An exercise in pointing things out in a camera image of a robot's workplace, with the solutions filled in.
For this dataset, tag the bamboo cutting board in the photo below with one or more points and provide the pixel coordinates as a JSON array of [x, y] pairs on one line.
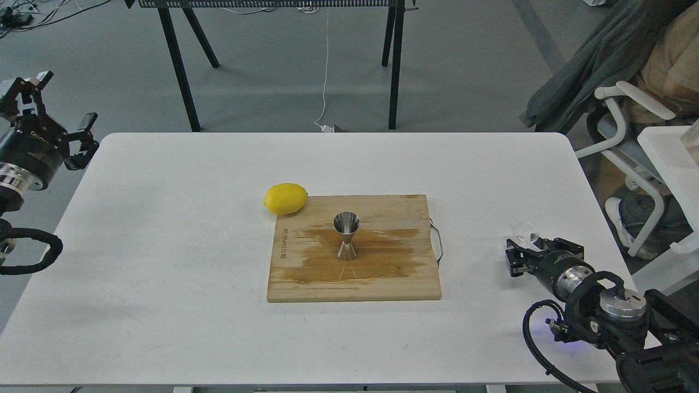
[[395, 256]]

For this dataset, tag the grey office chair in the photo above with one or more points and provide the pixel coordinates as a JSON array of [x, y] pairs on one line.
[[629, 157]]

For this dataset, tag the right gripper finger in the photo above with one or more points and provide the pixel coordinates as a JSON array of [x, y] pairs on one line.
[[521, 260], [559, 244]]

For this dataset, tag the small clear measuring cup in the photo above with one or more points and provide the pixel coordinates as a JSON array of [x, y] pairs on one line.
[[524, 234]]

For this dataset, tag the steel double jigger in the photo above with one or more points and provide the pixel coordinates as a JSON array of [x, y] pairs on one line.
[[346, 224]]

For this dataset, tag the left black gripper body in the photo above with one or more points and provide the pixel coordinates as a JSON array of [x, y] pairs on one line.
[[30, 157]]

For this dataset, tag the black metal frame table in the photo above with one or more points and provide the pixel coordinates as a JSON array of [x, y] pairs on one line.
[[285, 45]]

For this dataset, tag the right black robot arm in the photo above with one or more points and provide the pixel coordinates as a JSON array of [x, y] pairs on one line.
[[653, 343]]

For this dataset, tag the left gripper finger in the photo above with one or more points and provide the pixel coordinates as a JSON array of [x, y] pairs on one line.
[[87, 148], [22, 103]]

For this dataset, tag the person in grey clothes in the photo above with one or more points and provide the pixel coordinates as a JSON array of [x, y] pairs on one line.
[[652, 45]]

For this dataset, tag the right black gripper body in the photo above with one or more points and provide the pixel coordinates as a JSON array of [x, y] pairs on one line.
[[560, 272]]

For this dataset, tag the yellow lemon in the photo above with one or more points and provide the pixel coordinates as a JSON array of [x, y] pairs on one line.
[[285, 198]]

